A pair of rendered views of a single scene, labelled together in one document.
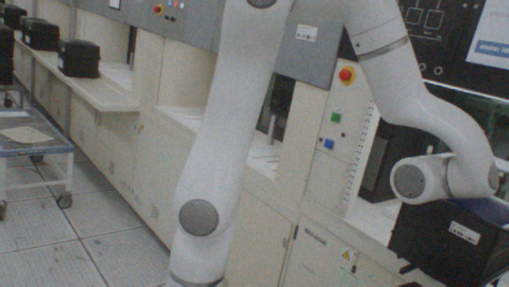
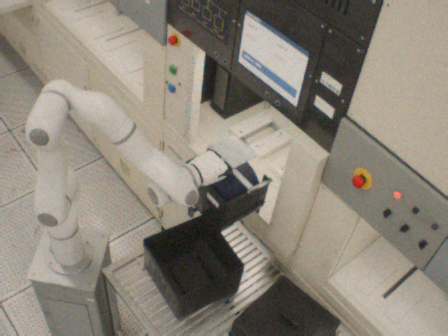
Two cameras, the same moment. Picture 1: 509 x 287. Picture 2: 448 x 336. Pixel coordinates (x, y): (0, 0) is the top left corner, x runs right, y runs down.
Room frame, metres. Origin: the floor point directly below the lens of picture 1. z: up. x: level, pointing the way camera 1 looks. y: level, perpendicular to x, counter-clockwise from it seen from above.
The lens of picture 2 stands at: (-0.36, -0.42, 2.53)
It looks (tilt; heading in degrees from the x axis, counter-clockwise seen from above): 48 degrees down; 356
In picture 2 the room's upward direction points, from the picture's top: 8 degrees clockwise
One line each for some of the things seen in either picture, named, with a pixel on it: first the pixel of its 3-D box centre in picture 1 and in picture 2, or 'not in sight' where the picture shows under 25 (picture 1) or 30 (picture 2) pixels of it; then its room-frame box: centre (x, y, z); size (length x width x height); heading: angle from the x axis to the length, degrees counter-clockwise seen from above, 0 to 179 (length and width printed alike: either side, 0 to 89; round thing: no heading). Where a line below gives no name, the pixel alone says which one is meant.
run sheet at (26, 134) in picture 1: (25, 133); not in sight; (2.50, 1.51, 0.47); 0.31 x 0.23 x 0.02; 64
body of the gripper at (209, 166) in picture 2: not in sight; (206, 168); (0.81, -0.44, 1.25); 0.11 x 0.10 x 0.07; 131
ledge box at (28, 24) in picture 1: (41, 34); not in sight; (4.03, 2.30, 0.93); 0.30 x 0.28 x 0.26; 45
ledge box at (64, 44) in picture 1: (77, 57); not in sight; (3.14, 1.49, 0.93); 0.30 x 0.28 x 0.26; 39
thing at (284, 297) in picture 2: not in sight; (286, 326); (0.48, -0.78, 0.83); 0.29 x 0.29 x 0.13; 49
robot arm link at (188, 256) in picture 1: (208, 213); (60, 200); (0.77, 0.07, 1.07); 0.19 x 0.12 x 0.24; 179
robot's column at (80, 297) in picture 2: not in sight; (80, 300); (0.73, 0.07, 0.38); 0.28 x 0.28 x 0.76; 87
